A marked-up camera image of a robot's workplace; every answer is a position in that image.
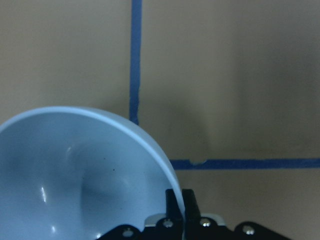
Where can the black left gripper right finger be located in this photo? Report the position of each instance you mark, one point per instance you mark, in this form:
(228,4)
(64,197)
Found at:
(192,212)

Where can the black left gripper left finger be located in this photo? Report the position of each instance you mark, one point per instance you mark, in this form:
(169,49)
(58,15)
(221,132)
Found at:
(173,211)

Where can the blue bowl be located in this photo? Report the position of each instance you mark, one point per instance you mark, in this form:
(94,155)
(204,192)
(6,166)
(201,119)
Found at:
(75,173)

